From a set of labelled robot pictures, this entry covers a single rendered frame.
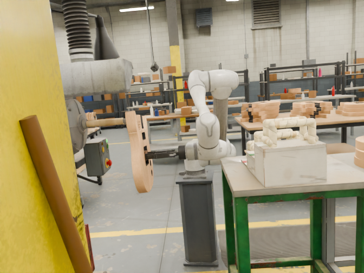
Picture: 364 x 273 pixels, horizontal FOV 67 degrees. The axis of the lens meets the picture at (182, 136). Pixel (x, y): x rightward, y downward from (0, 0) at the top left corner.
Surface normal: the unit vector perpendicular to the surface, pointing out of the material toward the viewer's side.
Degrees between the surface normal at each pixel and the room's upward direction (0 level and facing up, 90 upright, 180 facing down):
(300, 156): 90
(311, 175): 90
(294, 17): 90
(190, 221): 90
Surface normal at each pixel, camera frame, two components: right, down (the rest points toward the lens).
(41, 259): 1.00, -0.08
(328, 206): 0.01, 0.17
